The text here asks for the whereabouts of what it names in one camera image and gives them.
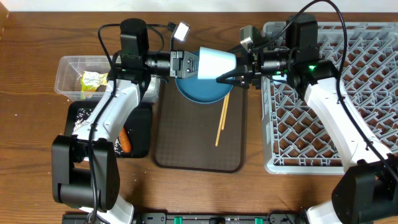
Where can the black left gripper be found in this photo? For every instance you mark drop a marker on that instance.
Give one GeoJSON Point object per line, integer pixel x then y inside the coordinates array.
{"type": "Point", "coordinates": [189, 65]}

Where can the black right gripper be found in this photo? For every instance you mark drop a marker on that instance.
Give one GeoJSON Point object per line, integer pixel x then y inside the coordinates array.
{"type": "Point", "coordinates": [252, 70]}

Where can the light blue cup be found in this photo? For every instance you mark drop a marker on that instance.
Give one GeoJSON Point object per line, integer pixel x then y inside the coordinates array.
{"type": "Point", "coordinates": [214, 63]}

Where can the wooden chopstick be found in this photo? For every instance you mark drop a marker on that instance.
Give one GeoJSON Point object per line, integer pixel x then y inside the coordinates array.
{"type": "Point", "coordinates": [225, 109]}
{"type": "Point", "coordinates": [219, 128]}

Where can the dark blue plate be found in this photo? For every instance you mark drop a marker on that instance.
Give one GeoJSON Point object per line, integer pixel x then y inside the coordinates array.
{"type": "Point", "coordinates": [202, 91]}

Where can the yellow green snack wrapper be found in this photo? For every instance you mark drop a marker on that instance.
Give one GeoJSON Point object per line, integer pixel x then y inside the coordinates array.
{"type": "Point", "coordinates": [91, 82]}

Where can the pile of white rice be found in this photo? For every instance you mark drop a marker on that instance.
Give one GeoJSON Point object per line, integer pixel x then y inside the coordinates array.
{"type": "Point", "coordinates": [81, 116]}

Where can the orange carrot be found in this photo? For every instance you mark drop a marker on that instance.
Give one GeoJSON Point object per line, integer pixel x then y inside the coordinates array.
{"type": "Point", "coordinates": [124, 141]}

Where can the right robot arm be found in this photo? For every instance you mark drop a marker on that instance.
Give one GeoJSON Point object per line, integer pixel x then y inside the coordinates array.
{"type": "Point", "coordinates": [368, 190]}

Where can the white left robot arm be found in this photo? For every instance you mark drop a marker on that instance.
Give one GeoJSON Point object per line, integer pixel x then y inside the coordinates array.
{"type": "Point", "coordinates": [85, 172]}

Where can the grey dishwasher rack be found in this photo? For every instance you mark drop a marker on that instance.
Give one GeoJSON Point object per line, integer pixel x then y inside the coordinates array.
{"type": "Point", "coordinates": [294, 139]}

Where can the black plastic tray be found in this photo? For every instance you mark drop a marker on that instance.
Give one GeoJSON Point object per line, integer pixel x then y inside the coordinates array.
{"type": "Point", "coordinates": [138, 126]}

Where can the clear plastic bin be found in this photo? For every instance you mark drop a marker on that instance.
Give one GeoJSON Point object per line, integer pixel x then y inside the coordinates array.
{"type": "Point", "coordinates": [70, 71]}

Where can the brown serving tray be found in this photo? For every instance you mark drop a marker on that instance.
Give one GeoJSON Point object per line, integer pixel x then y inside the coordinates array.
{"type": "Point", "coordinates": [188, 136]}

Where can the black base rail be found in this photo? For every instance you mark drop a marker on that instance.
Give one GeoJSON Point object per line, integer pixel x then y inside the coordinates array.
{"type": "Point", "coordinates": [162, 218]}

